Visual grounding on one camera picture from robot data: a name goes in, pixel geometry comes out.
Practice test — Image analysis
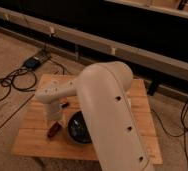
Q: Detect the brown chocolate bar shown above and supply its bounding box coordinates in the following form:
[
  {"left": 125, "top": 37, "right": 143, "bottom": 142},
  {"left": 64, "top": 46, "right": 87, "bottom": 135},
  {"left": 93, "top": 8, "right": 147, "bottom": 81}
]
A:
[{"left": 61, "top": 102, "right": 70, "bottom": 108}]

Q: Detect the black bowl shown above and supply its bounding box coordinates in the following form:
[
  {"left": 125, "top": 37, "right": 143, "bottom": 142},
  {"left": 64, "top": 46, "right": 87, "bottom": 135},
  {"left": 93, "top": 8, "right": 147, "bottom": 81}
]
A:
[{"left": 67, "top": 111, "right": 92, "bottom": 144}]

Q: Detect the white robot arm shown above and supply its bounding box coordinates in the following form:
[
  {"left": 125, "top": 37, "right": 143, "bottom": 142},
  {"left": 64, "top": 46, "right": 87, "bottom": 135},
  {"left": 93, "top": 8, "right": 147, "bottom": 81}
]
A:
[{"left": 36, "top": 61, "right": 155, "bottom": 171}]

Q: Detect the black power strip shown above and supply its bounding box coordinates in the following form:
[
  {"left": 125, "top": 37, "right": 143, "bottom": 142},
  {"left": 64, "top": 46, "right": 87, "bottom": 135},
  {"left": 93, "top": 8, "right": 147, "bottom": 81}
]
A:
[{"left": 23, "top": 50, "right": 51, "bottom": 71}]

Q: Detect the wooden table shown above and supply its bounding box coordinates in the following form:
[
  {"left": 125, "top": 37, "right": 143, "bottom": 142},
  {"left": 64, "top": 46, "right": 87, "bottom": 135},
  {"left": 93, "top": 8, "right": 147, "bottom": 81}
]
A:
[{"left": 12, "top": 79, "right": 163, "bottom": 164}]

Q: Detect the red pepper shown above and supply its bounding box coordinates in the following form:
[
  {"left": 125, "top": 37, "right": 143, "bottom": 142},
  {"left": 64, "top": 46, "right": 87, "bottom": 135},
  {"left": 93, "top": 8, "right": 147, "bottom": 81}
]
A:
[{"left": 47, "top": 122, "right": 62, "bottom": 138}]

